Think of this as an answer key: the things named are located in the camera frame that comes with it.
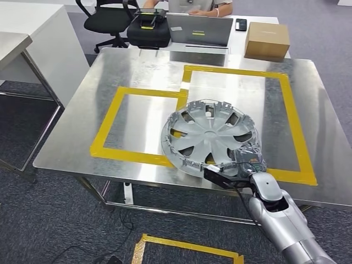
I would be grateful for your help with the person's forearm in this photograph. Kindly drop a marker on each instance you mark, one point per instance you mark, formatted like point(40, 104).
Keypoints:
point(223, 12)

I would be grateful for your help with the black carrying case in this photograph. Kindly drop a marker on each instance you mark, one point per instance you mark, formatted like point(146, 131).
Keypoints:
point(148, 36)

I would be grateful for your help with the white short post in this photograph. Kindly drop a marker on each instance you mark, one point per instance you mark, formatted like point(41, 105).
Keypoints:
point(128, 193)

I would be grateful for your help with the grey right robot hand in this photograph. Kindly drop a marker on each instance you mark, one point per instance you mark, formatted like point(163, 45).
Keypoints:
point(251, 162)

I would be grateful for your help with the grey laptop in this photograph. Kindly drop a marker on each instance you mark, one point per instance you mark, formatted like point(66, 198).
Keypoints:
point(198, 29)

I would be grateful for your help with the black device with yellow trim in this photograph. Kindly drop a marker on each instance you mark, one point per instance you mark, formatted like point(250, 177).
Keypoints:
point(149, 16)

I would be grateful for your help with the person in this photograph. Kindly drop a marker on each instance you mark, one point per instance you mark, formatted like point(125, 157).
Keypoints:
point(192, 4)

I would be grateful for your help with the brown cardboard box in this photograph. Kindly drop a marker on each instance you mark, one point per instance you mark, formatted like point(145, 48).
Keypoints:
point(267, 40)

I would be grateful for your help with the white office desk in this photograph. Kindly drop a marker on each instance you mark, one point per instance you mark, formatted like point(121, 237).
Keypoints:
point(239, 40)

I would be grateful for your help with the grey plastic wheel hubcap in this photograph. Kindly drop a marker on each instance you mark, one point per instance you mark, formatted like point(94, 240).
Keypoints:
point(208, 135)

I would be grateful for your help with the black power adapter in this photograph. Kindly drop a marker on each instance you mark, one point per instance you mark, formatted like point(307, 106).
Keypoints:
point(114, 260)

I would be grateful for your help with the stainless steel workbench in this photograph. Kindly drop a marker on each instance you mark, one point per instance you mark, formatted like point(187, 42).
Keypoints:
point(137, 73)

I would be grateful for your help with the steel side table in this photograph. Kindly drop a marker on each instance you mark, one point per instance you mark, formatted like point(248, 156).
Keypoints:
point(10, 47)

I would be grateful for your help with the person's hand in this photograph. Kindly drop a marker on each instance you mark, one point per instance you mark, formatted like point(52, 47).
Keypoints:
point(197, 12)

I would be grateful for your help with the black smartphone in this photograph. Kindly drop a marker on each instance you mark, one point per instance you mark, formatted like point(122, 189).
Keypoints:
point(241, 24)

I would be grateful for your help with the black office chair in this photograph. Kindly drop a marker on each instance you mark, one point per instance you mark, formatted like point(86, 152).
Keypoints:
point(104, 22)

